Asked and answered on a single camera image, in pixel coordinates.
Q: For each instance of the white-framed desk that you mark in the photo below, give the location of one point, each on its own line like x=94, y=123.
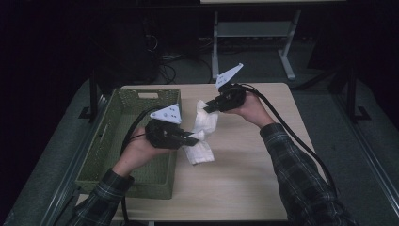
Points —
x=254, y=29

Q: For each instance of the dark equipment box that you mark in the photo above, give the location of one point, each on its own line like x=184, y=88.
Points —
x=131, y=53

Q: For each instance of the person's left hand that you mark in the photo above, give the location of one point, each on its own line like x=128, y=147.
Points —
x=138, y=153

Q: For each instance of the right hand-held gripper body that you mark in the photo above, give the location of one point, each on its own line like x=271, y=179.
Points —
x=233, y=97

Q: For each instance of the green woven basket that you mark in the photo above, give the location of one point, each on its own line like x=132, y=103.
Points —
x=109, y=138

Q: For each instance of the black metal post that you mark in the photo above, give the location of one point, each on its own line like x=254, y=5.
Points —
x=93, y=94
x=352, y=94

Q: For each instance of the person's right hand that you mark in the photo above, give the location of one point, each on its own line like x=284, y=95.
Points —
x=254, y=109

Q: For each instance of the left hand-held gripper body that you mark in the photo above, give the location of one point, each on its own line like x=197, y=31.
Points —
x=164, y=135

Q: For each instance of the white cloth with brown bears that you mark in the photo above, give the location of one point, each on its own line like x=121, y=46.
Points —
x=204, y=132

